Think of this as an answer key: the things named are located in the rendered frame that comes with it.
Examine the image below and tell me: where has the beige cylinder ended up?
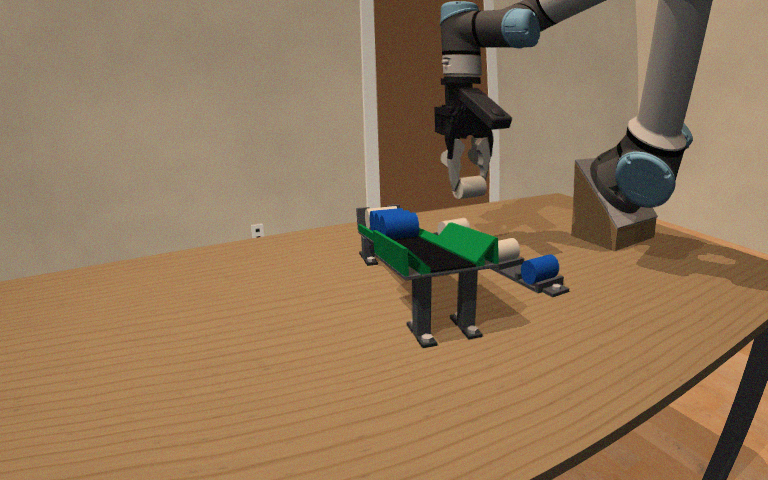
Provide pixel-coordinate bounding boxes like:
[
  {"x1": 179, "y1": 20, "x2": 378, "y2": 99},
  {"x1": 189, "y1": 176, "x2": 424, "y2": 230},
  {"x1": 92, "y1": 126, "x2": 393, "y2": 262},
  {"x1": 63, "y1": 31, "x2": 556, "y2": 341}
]
[
  {"x1": 498, "y1": 238, "x2": 520, "y2": 262},
  {"x1": 452, "y1": 176, "x2": 487, "y2": 199},
  {"x1": 437, "y1": 218, "x2": 470, "y2": 235},
  {"x1": 365, "y1": 206, "x2": 397, "y2": 230}
]

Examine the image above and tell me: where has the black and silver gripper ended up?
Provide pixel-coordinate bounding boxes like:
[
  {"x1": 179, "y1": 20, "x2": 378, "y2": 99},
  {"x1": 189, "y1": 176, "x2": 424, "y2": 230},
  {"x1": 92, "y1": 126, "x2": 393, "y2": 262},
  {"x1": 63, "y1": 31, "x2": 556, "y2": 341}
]
[{"x1": 434, "y1": 76, "x2": 493, "y2": 192}]

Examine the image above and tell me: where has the blue cylinder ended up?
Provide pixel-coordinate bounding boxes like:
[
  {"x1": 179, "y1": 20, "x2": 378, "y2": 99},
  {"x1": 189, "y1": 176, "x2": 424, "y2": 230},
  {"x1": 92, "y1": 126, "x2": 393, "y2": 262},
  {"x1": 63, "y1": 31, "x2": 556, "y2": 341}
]
[
  {"x1": 380, "y1": 212, "x2": 419, "y2": 239},
  {"x1": 370, "y1": 208, "x2": 403, "y2": 231},
  {"x1": 521, "y1": 254, "x2": 559, "y2": 284},
  {"x1": 374, "y1": 210, "x2": 410, "y2": 233}
]

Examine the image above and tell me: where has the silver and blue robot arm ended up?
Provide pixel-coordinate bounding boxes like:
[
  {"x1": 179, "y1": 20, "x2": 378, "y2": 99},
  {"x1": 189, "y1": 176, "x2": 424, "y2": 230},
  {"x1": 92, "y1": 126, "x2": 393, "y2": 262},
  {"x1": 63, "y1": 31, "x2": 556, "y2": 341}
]
[{"x1": 440, "y1": 0, "x2": 713, "y2": 214}]

